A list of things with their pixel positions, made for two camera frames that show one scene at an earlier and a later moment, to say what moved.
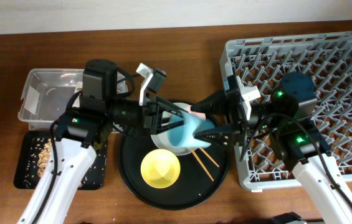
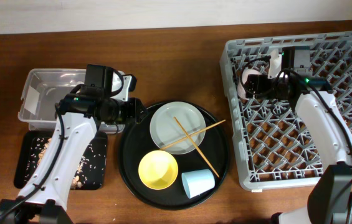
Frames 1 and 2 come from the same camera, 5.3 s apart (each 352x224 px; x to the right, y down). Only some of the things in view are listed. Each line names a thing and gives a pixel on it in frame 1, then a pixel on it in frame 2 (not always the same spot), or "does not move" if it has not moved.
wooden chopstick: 210,157 -> 191,135
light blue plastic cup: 182,126 -> 198,182
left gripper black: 152,112 -> 135,115
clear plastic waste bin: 47,91 does not move
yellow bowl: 160,168 does not move
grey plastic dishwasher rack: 342,66 does not move
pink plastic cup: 199,115 -> 240,90
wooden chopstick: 202,164 -> 194,145
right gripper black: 235,117 -> 260,91
